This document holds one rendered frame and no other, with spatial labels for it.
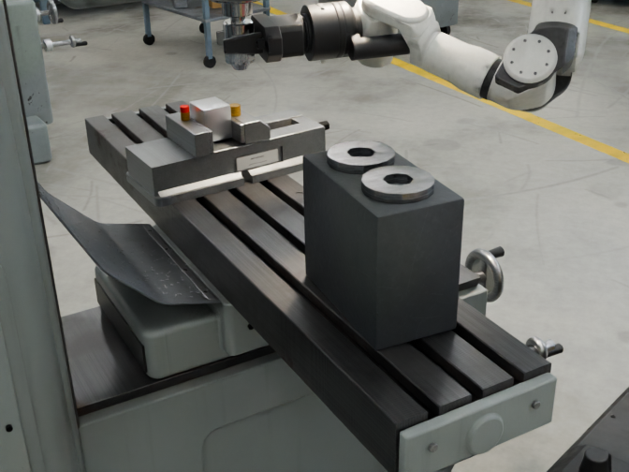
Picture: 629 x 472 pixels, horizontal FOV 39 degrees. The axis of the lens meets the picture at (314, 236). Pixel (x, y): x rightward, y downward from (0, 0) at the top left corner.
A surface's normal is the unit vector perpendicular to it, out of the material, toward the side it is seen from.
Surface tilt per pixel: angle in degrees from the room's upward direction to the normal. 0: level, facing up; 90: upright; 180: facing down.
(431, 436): 90
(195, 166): 90
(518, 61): 51
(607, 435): 0
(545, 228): 0
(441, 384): 0
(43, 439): 88
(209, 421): 90
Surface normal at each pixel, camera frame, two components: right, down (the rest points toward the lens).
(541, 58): -0.23, -0.22
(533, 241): -0.02, -0.89
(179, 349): 0.49, 0.39
